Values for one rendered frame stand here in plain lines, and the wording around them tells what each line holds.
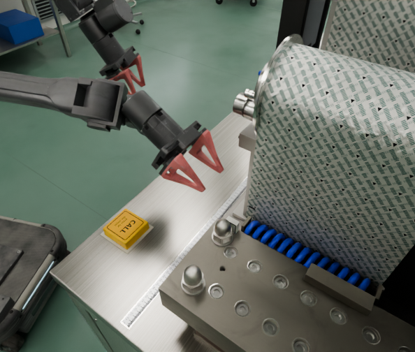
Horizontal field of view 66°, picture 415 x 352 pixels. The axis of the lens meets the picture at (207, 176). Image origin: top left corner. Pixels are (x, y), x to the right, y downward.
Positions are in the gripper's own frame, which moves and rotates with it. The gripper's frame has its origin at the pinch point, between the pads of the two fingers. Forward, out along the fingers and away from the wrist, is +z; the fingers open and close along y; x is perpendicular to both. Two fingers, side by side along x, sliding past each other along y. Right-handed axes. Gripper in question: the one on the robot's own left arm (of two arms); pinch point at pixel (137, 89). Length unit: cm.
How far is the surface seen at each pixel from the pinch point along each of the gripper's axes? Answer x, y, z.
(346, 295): -44, -46, 25
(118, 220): -0.2, -33.5, 14.2
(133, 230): -3.9, -35.2, 16.3
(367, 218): -49, -40, 16
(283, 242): -36, -39, 21
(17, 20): 208, 189, -46
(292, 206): -39, -37, 16
